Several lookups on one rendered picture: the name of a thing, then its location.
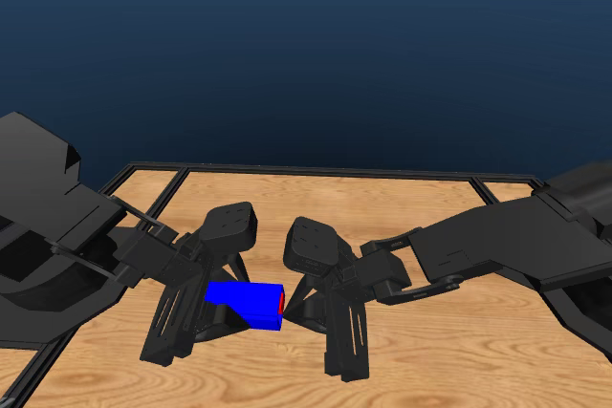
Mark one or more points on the thin red peg bar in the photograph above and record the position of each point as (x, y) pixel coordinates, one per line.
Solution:
(281, 304)

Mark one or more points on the blue hollow socket block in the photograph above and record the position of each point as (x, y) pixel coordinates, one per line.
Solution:
(248, 303)

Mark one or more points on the black table frame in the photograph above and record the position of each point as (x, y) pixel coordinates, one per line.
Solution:
(334, 170)

